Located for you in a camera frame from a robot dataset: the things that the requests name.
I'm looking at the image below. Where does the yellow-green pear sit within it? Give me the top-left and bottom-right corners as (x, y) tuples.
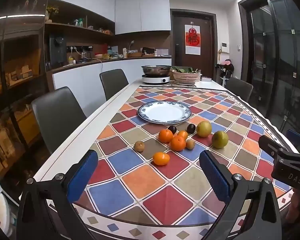
(196, 121), (212, 138)
(212, 131), (229, 149)

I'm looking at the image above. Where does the brown kiwi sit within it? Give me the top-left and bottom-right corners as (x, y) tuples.
(134, 141), (145, 152)
(186, 139), (196, 150)

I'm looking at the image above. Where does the large orange front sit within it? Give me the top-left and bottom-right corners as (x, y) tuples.
(170, 135), (186, 152)

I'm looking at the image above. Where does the large orange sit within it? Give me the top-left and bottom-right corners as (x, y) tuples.
(158, 129), (173, 144)
(170, 135), (186, 152)

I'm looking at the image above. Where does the dark plum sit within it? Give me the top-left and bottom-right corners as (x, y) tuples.
(168, 125), (177, 134)
(186, 124), (196, 134)

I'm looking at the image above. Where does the small orange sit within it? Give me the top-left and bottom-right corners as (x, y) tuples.
(177, 130), (189, 140)

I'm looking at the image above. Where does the small orange mandarin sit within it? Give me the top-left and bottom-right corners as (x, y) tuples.
(153, 152), (170, 166)

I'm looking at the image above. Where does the right side grey chair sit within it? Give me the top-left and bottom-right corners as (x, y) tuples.
(225, 77), (254, 102)

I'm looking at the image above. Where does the colourful checkered table mat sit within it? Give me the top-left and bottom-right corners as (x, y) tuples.
(46, 84), (298, 240)

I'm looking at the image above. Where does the near grey dining chair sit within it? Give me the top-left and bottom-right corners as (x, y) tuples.
(31, 87), (87, 153)

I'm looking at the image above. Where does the grey dining chair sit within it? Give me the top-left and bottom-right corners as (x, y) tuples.
(31, 87), (87, 153)
(100, 69), (129, 100)

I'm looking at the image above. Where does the pink basket of greens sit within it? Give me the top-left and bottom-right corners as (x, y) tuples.
(171, 66), (201, 85)

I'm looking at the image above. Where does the blue white porcelain plate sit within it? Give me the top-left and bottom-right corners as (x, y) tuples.
(138, 101), (192, 125)

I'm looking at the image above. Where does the dark brown door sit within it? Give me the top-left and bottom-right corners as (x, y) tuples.
(170, 9), (218, 80)

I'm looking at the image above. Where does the red fu door poster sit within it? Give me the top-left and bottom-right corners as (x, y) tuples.
(184, 24), (201, 56)

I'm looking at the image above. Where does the white induction cooker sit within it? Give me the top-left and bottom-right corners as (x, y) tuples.
(142, 75), (170, 85)

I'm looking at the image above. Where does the white counter cabinet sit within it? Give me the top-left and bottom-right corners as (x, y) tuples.
(52, 57), (172, 116)

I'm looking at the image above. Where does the steel wok pan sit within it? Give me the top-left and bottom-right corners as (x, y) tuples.
(141, 65), (171, 77)

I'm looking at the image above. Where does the far grey dining chair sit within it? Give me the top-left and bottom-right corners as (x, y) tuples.
(100, 69), (129, 100)

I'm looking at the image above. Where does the black water dispenser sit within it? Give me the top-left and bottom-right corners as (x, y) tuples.
(49, 35), (67, 68)

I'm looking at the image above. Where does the white upper cabinet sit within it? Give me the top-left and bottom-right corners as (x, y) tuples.
(115, 0), (171, 35)

